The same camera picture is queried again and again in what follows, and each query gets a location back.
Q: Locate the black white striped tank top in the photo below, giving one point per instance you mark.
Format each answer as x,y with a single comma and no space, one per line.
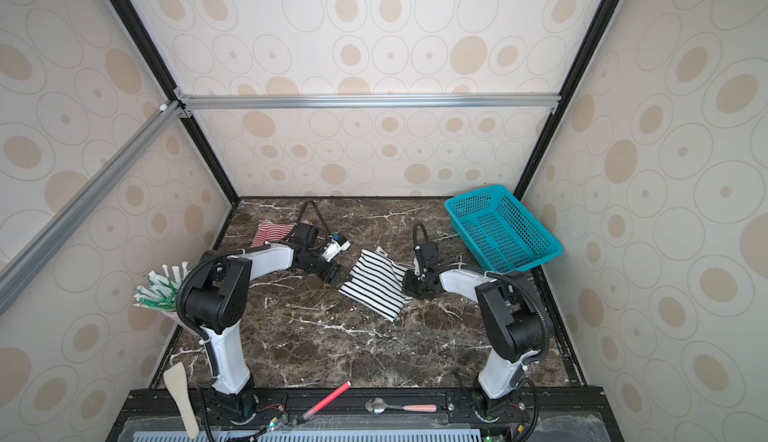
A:
376,282

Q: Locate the diagonal aluminium left rail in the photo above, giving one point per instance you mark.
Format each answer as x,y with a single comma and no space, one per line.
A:
21,270

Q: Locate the right black corner post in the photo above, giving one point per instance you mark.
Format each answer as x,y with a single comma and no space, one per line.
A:
594,34

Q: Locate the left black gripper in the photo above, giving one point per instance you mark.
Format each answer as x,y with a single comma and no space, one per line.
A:
334,275

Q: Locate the teal plastic basket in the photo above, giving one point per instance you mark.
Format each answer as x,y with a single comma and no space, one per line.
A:
500,232

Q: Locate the horizontal aluminium back rail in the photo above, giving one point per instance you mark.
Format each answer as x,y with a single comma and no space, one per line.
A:
378,101

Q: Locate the left black corner post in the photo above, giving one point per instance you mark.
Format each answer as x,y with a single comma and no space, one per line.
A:
155,61

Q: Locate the wooden spatula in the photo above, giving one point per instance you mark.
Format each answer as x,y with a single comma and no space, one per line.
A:
176,383

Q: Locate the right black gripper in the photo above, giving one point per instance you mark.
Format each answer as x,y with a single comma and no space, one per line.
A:
407,286

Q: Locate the pink handled metal spoon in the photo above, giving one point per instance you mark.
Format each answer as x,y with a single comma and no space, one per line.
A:
379,406

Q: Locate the pink cup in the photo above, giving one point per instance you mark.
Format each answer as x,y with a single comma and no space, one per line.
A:
173,316

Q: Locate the pink marker pen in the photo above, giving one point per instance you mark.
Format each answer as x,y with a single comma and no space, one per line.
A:
311,412

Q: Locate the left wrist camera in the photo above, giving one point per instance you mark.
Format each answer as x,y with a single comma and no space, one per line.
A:
334,245

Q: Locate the black corner post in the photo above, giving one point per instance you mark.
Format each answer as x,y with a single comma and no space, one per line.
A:
594,34
155,61

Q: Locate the red white striped tank top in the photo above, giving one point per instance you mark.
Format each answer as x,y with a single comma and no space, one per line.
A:
268,232

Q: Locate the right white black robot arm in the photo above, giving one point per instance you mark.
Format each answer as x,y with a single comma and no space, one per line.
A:
515,321

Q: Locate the green white straws bundle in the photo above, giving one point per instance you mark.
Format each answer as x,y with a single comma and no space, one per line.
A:
163,288

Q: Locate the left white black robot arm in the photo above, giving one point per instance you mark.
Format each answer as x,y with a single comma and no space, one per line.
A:
212,299

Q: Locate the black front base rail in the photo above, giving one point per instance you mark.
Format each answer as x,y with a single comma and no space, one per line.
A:
531,414

